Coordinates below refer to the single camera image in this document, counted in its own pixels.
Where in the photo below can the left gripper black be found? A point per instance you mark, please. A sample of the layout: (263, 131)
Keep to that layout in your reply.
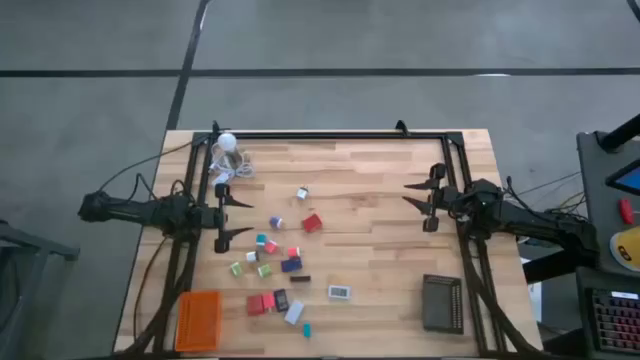
(220, 220)

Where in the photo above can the small teal block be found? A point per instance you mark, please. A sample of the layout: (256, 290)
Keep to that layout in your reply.
(261, 239)

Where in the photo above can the dark blue box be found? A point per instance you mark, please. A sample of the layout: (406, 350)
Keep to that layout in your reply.
(291, 264)

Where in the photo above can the small green block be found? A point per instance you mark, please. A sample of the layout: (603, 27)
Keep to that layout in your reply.
(264, 271)
(236, 269)

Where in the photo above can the tablet with blue screen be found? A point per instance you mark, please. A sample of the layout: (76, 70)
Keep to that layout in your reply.
(629, 179)

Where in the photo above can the large red box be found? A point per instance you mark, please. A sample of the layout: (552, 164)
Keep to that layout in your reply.
(312, 223)

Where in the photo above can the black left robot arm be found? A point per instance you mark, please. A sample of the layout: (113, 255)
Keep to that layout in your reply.
(130, 212)

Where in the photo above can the teal framed small device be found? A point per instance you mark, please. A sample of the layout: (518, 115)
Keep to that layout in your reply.
(307, 330)

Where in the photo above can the white charger cube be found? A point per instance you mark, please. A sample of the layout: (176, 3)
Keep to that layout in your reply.
(302, 193)

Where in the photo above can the orange plastic basket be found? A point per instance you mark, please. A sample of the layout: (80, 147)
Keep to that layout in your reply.
(199, 320)

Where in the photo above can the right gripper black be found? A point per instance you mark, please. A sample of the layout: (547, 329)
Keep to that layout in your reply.
(442, 200)

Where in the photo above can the pink red small block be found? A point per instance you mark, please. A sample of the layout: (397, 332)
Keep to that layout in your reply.
(270, 247)

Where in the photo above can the white and black block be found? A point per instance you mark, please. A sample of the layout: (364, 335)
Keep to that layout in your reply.
(252, 256)

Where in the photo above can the purple and white clip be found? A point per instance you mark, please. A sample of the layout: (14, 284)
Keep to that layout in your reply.
(276, 222)

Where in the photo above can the dark purple calculator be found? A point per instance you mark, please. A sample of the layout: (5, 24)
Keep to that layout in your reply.
(281, 300)

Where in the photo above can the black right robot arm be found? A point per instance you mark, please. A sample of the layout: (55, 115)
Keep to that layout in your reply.
(530, 220)

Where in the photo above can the backlit black keyboard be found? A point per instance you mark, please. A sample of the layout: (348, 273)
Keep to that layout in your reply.
(617, 322)

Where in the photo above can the black desk pole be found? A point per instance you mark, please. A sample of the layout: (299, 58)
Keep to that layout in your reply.
(620, 134)

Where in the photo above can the red rectangular box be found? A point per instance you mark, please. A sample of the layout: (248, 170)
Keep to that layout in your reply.
(255, 305)

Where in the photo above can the white light bulb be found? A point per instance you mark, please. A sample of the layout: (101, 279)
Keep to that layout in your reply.
(226, 141)

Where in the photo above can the wooden lamp base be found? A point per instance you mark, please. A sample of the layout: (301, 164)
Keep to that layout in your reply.
(229, 160)

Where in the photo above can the black aluminium table frame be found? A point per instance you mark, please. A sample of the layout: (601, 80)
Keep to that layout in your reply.
(325, 135)

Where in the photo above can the black rectangular bar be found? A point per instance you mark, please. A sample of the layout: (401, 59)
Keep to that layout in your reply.
(300, 278)

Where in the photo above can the red object on desk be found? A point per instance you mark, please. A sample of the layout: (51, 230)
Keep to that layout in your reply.
(626, 211)

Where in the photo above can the white plastic tray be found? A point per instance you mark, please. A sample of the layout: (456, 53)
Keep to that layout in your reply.
(339, 292)

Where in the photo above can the black plastic basket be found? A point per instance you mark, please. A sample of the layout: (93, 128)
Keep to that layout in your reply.
(440, 310)

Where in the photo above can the pale lavender eraser block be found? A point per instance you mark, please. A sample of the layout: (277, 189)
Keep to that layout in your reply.
(294, 312)

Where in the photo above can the grey metal cart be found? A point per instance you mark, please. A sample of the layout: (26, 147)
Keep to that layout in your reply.
(25, 260)

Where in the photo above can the pink red box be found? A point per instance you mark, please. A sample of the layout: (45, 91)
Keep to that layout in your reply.
(269, 301)

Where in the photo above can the grey operator desk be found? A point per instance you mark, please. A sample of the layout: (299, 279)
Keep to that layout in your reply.
(595, 200)

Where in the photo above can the white floor box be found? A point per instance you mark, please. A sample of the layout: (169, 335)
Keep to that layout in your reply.
(535, 300)

